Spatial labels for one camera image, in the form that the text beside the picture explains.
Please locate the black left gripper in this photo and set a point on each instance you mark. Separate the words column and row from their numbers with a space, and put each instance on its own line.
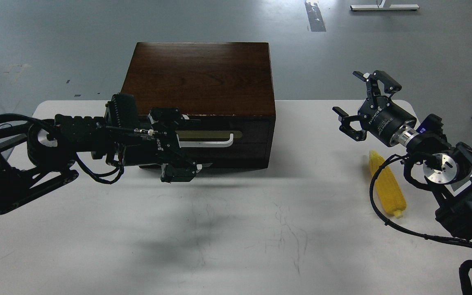
column 162, row 148

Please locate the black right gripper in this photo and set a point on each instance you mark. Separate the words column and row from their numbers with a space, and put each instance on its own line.
column 385, row 121

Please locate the wooden drawer with white handle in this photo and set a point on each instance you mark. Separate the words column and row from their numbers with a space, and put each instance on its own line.
column 227, row 132

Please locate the yellow corn cob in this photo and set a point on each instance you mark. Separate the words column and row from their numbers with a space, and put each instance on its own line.
column 387, row 187

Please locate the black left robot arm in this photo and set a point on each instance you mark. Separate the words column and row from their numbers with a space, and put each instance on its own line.
column 36, row 156

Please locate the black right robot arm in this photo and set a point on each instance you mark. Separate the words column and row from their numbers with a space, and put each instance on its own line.
column 430, row 163

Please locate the dark wooden drawer cabinet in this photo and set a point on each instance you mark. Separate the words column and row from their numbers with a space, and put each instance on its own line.
column 205, row 79

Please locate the black tape strip on floor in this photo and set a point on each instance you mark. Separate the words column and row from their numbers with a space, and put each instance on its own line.
column 314, row 14

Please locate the white table leg base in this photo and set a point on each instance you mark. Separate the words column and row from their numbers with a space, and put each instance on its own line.
column 385, row 5

